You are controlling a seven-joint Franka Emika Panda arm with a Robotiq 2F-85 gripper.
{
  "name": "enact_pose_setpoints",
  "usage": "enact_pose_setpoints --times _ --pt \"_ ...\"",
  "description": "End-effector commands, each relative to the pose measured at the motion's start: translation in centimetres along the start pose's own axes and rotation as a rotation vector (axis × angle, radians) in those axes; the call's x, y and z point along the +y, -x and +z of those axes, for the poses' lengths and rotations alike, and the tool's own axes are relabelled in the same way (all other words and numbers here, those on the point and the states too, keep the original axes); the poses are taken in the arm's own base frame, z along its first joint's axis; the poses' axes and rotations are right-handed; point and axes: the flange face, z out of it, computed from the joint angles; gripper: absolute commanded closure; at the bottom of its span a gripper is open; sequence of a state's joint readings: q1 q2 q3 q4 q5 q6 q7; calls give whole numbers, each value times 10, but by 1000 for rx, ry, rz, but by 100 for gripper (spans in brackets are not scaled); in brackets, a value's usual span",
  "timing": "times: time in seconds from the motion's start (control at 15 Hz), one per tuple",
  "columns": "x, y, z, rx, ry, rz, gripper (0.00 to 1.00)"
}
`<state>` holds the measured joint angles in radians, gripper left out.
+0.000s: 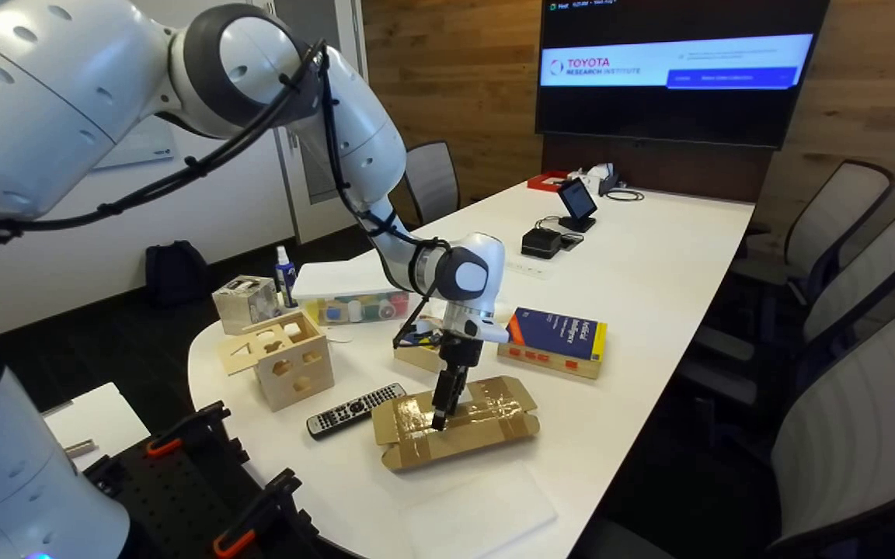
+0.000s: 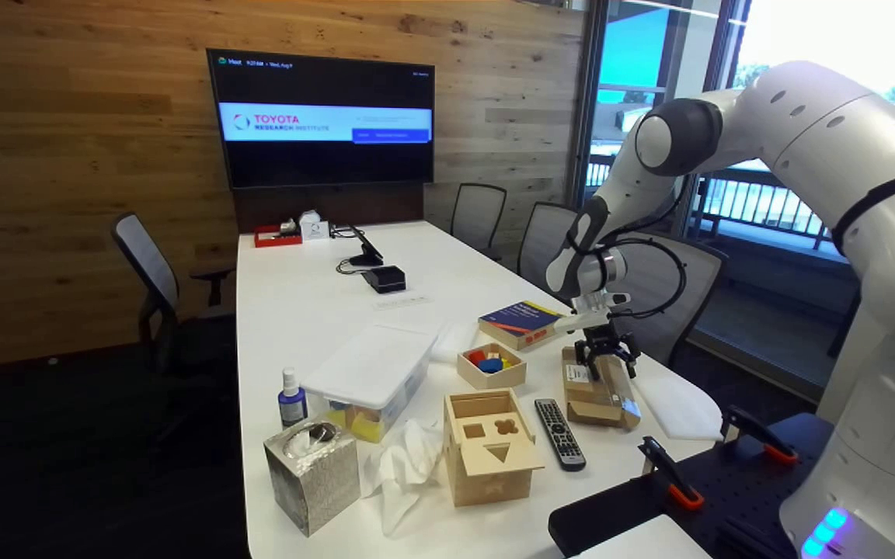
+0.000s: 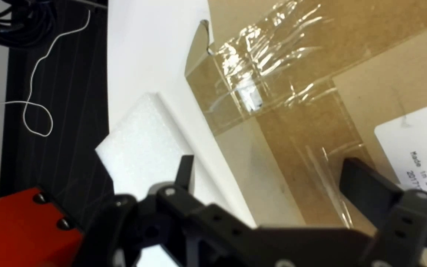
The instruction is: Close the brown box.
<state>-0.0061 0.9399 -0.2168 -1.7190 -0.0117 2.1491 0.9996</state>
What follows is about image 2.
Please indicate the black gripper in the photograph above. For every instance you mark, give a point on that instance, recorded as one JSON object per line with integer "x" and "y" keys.
{"x": 604, "y": 342}

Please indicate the brown cardboard box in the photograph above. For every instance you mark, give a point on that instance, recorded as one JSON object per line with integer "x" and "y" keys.
{"x": 593, "y": 399}

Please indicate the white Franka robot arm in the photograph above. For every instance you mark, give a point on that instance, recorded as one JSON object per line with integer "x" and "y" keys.
{"x": 861, "y": 157}

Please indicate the blue and orange book box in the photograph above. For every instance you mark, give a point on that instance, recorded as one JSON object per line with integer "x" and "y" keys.
{"x": 519, "y": 326}

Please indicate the wooden shape sorter box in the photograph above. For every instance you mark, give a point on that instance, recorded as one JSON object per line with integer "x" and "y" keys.
{"x": 488, "y": 445}

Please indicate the small black box device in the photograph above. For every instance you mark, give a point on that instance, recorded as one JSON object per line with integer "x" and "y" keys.
{"x": 384, "y": 280}

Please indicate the grey tissue box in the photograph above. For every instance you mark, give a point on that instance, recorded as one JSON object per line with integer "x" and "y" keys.
{"x": 311, "y": 469}

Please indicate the black remote control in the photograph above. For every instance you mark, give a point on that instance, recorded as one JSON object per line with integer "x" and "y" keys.
{"x": 560, "y": 433}

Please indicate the flat white plastic bag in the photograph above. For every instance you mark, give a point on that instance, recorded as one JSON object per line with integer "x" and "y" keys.
{"x": 682, "y": 404}

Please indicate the grey mesh office chair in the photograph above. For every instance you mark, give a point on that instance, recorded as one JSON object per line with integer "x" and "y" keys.
{"x": 481, "y": 217}
{"x": 546, "y": 238}
{"x": 164, "y": 291}
{"x": 676, "y": 301}

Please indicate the wooden tray with coloured blocks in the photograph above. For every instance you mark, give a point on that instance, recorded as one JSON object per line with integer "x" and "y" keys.
{"x": 493, "y": 364}

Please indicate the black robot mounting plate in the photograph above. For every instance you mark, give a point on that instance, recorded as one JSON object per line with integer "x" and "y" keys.
{"x": 643, "y": 508}

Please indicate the black balcony railing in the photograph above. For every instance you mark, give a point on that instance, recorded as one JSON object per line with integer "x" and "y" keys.
{"x": 759, "y": 205}

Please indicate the crumpled white plastic wrap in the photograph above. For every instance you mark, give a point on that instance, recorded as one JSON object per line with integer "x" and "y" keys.
{"x": 405, "y": 469}

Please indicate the plastic container with white lid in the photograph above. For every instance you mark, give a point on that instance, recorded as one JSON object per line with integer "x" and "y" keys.
{"x": 373, "y": 376}

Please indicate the small blue spray bottle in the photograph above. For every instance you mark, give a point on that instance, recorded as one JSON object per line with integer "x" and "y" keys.
{"x": 289, "y": 399}

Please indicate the small white item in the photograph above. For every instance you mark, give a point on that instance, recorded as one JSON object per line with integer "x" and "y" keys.
{"x": 311, "y": 226}

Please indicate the flat red item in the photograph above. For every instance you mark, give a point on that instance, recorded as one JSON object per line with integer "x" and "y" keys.
{"x": 279, "y": 238}

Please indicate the wall-mounted TV screen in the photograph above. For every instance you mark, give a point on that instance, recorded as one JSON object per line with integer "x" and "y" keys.
{"x": 323, "y": 121}

